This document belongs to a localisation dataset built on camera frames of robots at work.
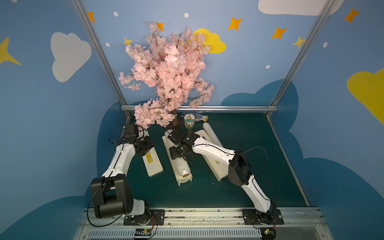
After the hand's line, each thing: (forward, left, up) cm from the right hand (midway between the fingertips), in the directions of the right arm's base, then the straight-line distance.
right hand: (176, 153), depth 89 cm
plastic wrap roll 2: (+17, -23, -6) cm, 29 cm away
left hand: (+3, +14, +4) cm, 15 cm away
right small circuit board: (-36, -50, -12) cm, 63 cm away
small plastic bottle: (+39, -11, -8) cm, 41 cm away
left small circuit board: (-39, +13, -11) cm, 43 cm away
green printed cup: (+29, -5, -1) cm, 30 cm away
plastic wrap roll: (-10, -5, +4) cm, 12 cm away
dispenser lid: (-4, +16, -6) cm, 17 cm away
